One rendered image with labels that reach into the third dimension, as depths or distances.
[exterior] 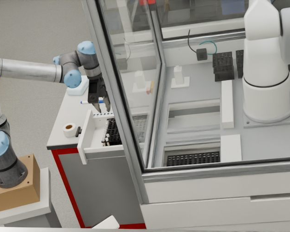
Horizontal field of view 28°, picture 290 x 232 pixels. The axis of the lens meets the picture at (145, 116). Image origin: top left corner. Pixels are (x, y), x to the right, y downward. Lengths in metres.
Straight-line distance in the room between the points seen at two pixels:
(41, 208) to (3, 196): 0.18
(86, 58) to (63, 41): 3.13
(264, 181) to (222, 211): 0.22
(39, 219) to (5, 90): 2.56
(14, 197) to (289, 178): 1.23
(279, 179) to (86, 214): 1.47
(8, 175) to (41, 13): 3.94
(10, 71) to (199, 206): 0.92
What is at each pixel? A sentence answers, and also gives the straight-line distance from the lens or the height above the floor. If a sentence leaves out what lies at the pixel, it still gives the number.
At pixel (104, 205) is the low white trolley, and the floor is 0.29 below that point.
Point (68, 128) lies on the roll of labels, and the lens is 3.03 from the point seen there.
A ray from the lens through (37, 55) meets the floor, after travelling 5.57.
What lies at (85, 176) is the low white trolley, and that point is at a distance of 3.11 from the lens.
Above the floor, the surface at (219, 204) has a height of 0.91.
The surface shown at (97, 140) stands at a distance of 2.79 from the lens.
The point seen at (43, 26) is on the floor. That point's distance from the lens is 6.09.
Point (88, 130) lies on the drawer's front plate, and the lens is 2.76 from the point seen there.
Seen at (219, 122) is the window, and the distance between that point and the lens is 1.98.
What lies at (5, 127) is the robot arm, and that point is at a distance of 2.68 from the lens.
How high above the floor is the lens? 2.49
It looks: 35 degrees down
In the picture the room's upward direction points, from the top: 14 degrees counter-clockwise
